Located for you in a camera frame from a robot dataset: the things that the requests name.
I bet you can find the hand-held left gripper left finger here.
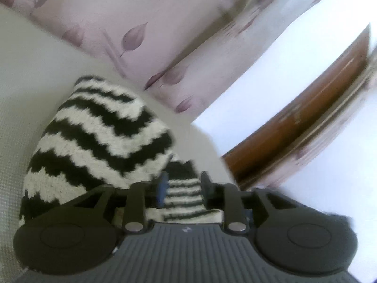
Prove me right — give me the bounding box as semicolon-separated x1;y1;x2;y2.
70;173;169;233

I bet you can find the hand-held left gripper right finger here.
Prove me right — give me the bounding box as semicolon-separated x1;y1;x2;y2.
201;171;295;232

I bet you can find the black and white striped knitted sweater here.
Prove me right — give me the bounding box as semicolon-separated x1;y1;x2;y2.
19;75;223;228

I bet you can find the pink leaf-print curtain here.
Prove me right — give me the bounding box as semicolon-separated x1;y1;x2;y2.
0;0;352;116

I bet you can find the brown wooden door frame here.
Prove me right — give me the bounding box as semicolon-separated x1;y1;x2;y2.
221;24;377;190

